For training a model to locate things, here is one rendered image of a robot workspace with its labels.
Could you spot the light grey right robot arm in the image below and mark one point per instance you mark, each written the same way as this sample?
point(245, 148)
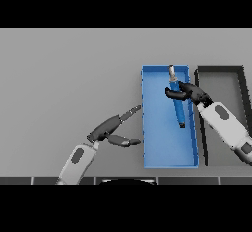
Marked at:
point(226, 127)

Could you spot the blue bin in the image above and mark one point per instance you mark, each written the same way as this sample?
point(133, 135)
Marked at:
point(167, 134)

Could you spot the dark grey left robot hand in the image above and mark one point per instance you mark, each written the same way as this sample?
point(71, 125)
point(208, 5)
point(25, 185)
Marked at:
point(106, 128)

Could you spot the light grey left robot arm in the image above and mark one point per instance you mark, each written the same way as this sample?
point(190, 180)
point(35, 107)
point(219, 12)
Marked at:
point(76, 161)

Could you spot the dark grey bin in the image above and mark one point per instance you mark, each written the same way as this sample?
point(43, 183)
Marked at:
point(219, 82)

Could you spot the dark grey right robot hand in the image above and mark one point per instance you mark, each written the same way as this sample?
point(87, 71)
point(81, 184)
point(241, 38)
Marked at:
point(193, 94)

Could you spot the blue pipe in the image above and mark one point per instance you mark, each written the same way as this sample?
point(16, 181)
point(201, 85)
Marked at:
point(177, 102)

